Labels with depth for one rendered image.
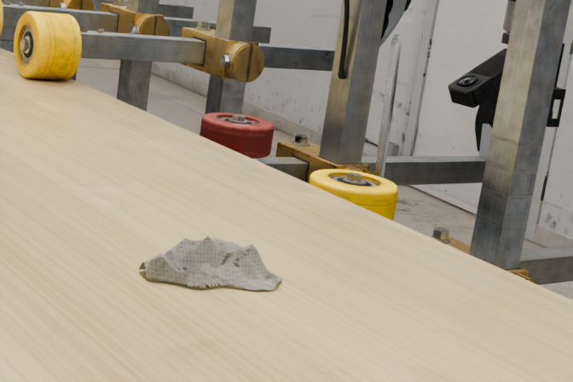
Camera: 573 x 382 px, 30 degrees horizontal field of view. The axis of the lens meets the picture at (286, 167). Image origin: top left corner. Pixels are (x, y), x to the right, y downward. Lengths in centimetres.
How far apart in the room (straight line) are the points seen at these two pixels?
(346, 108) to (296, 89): 501
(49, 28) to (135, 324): 76
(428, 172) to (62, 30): 48
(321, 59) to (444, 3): 367
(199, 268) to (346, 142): 59
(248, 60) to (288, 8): 496
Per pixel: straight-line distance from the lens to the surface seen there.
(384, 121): 125
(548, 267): 117
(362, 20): 118
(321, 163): 121
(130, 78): 161
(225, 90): 139
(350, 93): 119
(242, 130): 114
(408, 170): 133
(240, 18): 139
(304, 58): 151
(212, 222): 78
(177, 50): 139
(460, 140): 504
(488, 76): 140
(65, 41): 130
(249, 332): 58
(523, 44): 101
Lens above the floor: 111
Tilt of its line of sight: 12 degrees down
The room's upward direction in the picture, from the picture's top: 8 degrees clockwise
